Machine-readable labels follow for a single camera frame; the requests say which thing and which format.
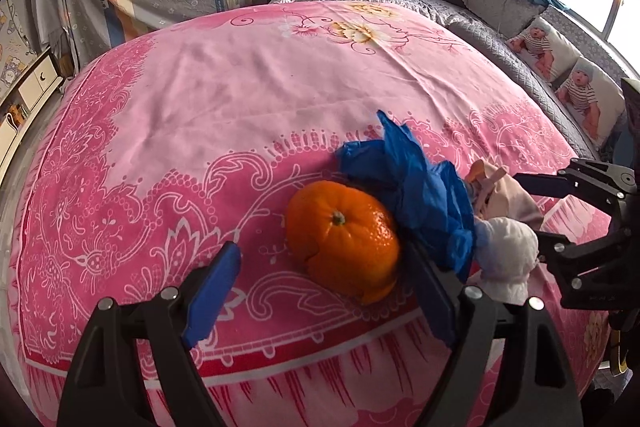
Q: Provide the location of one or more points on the pink floral blanket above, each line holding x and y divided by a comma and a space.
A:
200, 107

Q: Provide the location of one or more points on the yellow bin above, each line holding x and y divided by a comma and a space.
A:
620, 354

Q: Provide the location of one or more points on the cartoon wall poster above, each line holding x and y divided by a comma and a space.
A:
12, 57

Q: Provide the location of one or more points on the blue plastic bag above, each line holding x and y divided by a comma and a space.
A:
420, 187

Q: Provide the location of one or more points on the white low cabinet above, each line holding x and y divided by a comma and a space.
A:
35, 82

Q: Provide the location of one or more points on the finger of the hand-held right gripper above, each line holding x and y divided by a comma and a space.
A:
585, 272
575, 182

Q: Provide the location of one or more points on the grey quilted corner sofa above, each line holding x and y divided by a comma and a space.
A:
450, 14

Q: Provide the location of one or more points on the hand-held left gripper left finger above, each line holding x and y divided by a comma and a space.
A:
212, 297

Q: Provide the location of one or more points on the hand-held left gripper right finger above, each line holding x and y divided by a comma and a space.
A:
435, 302

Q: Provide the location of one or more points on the grey pillow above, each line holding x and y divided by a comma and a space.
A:
495, 2

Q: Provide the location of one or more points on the white tissue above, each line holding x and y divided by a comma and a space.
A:
505, 252

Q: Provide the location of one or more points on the baby print pillow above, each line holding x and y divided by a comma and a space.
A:
542, 49
587, 99

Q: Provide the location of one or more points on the orange tangerine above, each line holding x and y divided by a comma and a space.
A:
340, 242

